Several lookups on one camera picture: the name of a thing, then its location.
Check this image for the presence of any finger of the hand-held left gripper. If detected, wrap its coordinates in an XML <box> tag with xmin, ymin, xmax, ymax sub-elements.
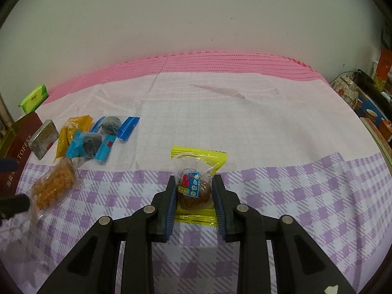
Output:
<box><xmin>0</xmin><ymin>158</ymin><xmax>18</xmax><ymax>172</ymax></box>
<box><xmin>0</xmin><ymin>194</ymin><xmax>31</xmax><ymax>220</ymax></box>

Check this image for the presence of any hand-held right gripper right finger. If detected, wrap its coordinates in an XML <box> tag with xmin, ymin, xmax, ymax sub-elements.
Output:
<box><xmin>211</xmin><ymin>174</ymin><xmax>357</xmax><ymax>294</ymax></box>

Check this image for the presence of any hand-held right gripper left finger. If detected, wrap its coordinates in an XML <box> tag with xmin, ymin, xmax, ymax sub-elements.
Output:
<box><xmin>37</xmin><ymin>174</ymin><xmax>177</xmax><ymax>294</ymax></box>

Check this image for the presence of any gold tin box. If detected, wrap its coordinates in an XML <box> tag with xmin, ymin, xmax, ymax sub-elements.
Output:
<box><xmin>0</xmin><ymin>112</ymin><xmax>43</xmax><ymax>196</ymax></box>

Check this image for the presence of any dark seaweed packet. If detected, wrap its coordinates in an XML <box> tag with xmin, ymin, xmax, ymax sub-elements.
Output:
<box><xmin>29</xmin><ymin>120</ymin><xmax>59</xmax><ymax>160</ymax></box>

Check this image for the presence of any clear packet of orange crisps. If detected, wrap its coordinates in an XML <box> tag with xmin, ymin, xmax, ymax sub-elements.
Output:
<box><xmin>29</xmin><ymin>158</ymin><xmax>79</xmax><ymax>221</ymax></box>

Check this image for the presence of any yellow-edged clear cake packet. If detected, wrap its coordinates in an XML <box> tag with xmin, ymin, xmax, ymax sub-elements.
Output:
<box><xmin>171</xmin><ymin>146</ymin><xmax>229</xmax><ymax>228</ymax></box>

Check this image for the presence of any yellow snack packet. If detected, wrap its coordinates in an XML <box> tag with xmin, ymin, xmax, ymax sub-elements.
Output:
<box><xmin>54</xmin><ymin>115</ymin><xmax>93</xmax><ymax>163</ymax></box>

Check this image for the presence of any blue cookie packet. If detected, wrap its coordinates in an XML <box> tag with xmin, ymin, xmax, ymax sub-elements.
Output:
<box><xmin>67</xmin><ymin>130</ymin><xmax>117</xmax><ymax>164</ymax></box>
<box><xmin>92</xmin><ymin>115</ymin><xmax>141</xmax><ymax>143</ymax></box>

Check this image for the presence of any green tissue pack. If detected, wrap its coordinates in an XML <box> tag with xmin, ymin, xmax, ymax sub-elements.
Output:
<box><xmin>18</xmin><ymin>85</ymin><xmax>49</xmax><ymax>113</ymax></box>

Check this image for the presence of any pink and purple checked tablecloth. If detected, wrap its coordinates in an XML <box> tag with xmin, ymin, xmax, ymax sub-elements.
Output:
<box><xmin>0</xmin><ymin>50</ymin><xmax>392</xmax><ymax>294</ymax></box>

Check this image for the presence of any floral patterned box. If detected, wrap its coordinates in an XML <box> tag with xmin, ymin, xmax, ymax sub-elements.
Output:
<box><xmin>331</xmin><ymin>76</ymin><xmax>359</xmax><ymax>111</ymax></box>

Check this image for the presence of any blue box with cup pictures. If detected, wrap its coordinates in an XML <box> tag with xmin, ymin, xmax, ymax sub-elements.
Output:
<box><xmin>354</xmin><ymin>92</ymin><xmax>392</xmax><ymax>143</ymax></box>

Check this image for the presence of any orange printed carton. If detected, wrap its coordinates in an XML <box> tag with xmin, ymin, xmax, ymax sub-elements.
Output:
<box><xmin>374</xmin><ymin>47</ymin><xmax>392</xmax><ymax>91</ymax></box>

